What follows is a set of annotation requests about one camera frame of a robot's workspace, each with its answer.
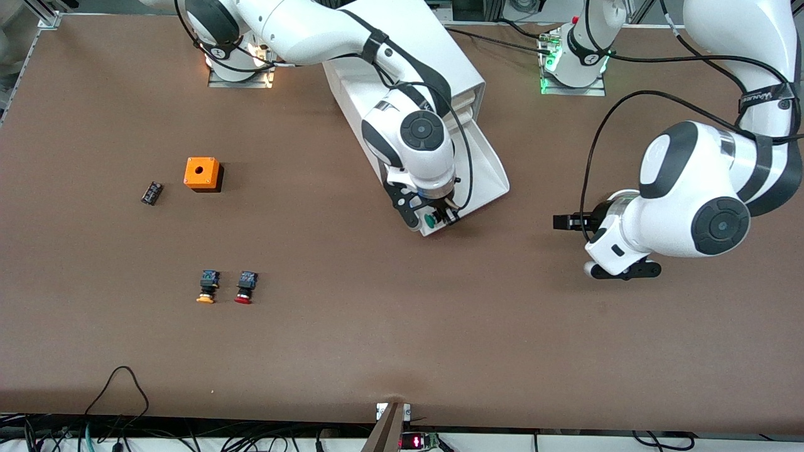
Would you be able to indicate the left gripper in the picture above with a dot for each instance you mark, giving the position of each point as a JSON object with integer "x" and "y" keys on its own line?
{"x": 595, "y": 221}

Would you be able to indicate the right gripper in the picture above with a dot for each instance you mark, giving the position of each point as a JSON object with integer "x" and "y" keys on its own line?
{"x": 443, "y": 209}

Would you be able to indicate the green push button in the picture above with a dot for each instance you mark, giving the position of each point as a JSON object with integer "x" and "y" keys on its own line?
{"x": 430, "y": 221}

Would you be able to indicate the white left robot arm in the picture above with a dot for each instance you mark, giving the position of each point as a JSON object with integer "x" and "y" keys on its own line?
{"x": 691, "y": 188}

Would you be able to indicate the white drawer cabinet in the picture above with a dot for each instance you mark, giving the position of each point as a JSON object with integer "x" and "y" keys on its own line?
{"x": 458, "y": 56}

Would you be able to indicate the red push button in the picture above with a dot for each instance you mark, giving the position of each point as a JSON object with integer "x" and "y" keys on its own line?
{"x": 246, "y": 284}

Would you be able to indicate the yellow push button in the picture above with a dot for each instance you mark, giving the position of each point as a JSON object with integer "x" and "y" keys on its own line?
{"x": 208, "y": 282}

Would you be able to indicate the circuit board with red display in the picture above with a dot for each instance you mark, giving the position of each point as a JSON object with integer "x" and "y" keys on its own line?
{"x": 414, "y": 442}

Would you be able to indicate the orange box with hole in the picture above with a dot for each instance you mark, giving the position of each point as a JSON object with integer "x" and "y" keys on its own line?
{"x": 201, "y": 172}

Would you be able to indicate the small black terminal block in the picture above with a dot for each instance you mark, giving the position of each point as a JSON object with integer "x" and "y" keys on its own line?
{"x": 152, "y": 193}

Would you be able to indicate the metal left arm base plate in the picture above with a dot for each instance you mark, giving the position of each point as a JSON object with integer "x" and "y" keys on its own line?
{"x": 597, "y": 91}

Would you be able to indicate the camera mount post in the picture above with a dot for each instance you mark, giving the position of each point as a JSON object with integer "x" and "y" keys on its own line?
{"x": 386, "y": 433}

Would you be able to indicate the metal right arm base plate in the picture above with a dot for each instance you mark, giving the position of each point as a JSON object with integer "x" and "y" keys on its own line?
{"x": 220, "y": 81}

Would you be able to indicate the aluminium frame profile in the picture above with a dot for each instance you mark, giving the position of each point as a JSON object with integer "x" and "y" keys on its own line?
{"x": 47, "y": 16}

